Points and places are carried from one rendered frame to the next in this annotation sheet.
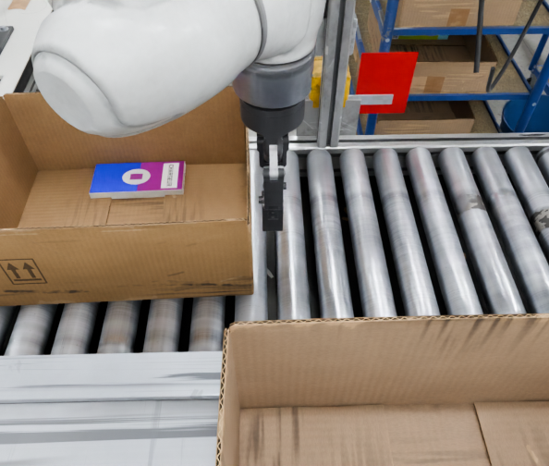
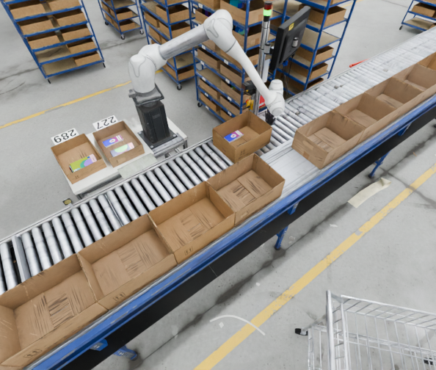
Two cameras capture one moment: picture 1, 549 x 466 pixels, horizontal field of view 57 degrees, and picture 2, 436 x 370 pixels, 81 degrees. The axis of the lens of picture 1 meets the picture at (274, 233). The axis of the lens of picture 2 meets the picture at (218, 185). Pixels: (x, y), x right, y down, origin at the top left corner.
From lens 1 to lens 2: 1.70 m
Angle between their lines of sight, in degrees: 21
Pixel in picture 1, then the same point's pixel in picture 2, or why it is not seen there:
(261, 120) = not seen: hidden behind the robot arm
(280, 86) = not seen: hidden behind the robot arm
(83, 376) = (272, 153)
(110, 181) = (230, 138)
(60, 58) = (279, 108)
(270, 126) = not seen: hidden behind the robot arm
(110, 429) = (280, 156)
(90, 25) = (280, 103)
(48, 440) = (275, 159)
